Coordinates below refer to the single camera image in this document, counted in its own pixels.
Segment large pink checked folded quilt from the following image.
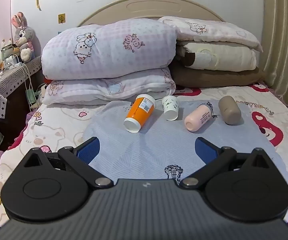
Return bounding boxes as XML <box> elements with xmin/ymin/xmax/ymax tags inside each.
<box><xmin>41</xmin><ymin>19</ymin><xmax>177</xmax><ymax>81</ymax></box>

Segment pink heart print pillow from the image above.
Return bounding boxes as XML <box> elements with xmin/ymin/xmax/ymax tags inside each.
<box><xmin>42</xmin><ymin>67</ymin><xmax>176</xmax><ymax>106</ymax></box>

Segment small white plush toy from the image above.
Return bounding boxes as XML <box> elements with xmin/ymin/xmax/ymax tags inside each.
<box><xmin>0</xmin><ymin>39</ymin><xmax>12</xmax><ymax>61</ymax></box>

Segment cream folded blanket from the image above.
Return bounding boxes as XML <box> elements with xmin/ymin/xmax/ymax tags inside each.
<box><xmin>176</xmin><ymin>42</ymin><xmax>257</xmax><ymax>71</ymax></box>

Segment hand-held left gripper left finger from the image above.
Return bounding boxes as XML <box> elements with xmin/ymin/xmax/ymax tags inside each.
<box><xmin>19</xmin><ymin>137</ymin><xmax>114</xmax><ymax>189</ymax></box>

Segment beige bed headboard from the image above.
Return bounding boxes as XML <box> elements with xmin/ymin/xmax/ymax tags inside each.
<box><xmin>76</xmin><ymin>0</ymin><xmax>225</xmax><ymax>28</ymax></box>

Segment white cables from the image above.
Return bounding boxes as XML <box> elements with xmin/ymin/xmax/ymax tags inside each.
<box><xmin>21</xmin><ymin>64</ymin><xmax>35</xmax><ymax>105</ymax></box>

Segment small white paper cup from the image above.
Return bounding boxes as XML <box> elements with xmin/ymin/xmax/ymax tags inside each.
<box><xmin>161</xmin><ymin>95</ymin><xmax>180</xmax><ymax>121</ymax></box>

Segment bedside table with patterned cloth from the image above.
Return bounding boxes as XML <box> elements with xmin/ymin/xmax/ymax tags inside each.
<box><xmin>0</xmin><ymin>56</ymin><xmax>42</xmax><ymax>118</ymax></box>

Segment orange paper cup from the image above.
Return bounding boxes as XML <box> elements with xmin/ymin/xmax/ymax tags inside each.
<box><xmin>123</xmin><ymin>94</ymin><xmax>156</xmax><ymax>133</ymax></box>

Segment brown folded blanket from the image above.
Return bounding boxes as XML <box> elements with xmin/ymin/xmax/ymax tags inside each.
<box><xmin>170</xmin><ymin>60</ymin><xmax>266</xmax><ymax>88</ymax></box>

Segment pink checked flat pillow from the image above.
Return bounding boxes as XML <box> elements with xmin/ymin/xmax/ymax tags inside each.
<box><xmin>157</xmin><ymin>16</ymin><xmax>264</xmax><ymax>53</ymax></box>

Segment green charger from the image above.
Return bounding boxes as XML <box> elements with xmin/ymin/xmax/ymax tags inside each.
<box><xmin>25</xmin><ymin>89</ymin><xmax>37</xmax><ymax>104</ymax></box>

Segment taupe cup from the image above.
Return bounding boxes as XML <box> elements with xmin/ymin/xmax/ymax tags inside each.
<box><xmin>218</xmin><ymin>95</ymin><xmax>242</xmax><ymax>125</ymax></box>

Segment grey plush rabbit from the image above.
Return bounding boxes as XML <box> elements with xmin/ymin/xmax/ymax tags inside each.
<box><xmin>11</xmin><ymin>12</ymin><xmax>36</xmax><ymax>62</ymax></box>

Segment grey-blue textured mat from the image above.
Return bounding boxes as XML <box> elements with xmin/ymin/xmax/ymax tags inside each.
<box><xmin>83</xmin><ymin>100</ymin><xmax>288</xmax><ymax>188</ymax></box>

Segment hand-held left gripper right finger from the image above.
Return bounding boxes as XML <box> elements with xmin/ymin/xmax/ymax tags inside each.
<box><xmin>179</xmin><ymin>137</ymin><xmax>275</xmax><ymax>189</ymax></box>

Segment beige curtain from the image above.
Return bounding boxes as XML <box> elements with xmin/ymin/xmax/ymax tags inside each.
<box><xmin>259</xmin><ymin>0</ymin><xmax>288</xmax><ymax>118</ymax></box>

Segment pink cup with black strap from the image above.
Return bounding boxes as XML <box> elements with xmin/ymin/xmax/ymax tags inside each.
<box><xmin>184</xmin><ymin>101</ymin><xmax>218</xmax><ymax>132</ymax></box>

